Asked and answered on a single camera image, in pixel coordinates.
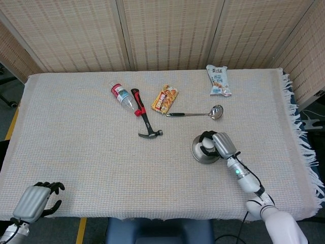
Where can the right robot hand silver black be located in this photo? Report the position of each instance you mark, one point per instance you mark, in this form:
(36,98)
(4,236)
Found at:
(226,145)

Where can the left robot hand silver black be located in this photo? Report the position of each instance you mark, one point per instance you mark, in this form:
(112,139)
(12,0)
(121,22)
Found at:
(31,203)

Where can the white paper cup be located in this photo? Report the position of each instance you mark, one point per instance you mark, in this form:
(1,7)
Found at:
(208,144)

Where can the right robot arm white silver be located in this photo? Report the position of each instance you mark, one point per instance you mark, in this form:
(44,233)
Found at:
(248,183)

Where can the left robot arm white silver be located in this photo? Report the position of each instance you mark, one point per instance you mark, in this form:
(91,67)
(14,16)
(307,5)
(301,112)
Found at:
(12,232)

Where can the round steel plate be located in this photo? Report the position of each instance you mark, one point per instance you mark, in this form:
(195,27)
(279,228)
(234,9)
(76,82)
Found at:
(196,152)

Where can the white blue snack bag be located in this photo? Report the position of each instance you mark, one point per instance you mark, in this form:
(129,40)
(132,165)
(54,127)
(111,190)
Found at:
(219,81)

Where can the yellow curry box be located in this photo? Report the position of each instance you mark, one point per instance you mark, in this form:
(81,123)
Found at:
(165,99)

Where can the beige woven tablecloth with fringe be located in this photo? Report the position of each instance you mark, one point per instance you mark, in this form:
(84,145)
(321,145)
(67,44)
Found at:
(101,157)

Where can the clear plastic bottle red label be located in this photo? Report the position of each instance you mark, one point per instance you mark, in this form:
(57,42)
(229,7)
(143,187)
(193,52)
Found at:
(122,95)

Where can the woven bamboo screen panel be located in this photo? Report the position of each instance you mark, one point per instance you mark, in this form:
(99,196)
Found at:
(259,30)
(15,56)
(71,33)
(172,33)
(307,58)

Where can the black office chair base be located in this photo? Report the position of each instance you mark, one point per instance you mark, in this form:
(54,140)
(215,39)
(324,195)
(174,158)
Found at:
(5,84)

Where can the white metal bracket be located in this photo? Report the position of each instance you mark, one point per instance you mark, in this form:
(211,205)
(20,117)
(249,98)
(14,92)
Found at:
(311,124)

